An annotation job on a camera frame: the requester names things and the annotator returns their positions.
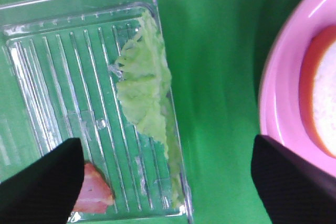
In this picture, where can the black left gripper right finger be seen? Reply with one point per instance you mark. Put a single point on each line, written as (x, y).
(291, 189)

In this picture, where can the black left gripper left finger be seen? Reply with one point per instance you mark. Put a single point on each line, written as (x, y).
(45, 191)

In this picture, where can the bacon strip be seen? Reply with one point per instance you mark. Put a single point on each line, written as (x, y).
(95, 195)

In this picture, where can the bread slice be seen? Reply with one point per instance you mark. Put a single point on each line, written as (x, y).
(317, 90)

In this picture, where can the green lettuce leaf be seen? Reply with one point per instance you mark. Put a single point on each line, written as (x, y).
(143, 92)

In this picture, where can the pink round plate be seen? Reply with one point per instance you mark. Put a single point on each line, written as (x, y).
(279, 113)

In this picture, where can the left clear plastic tray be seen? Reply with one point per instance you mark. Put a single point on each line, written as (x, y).
(58, 81)

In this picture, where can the green tablecloth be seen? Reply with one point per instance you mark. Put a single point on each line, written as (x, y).
(216, 50)

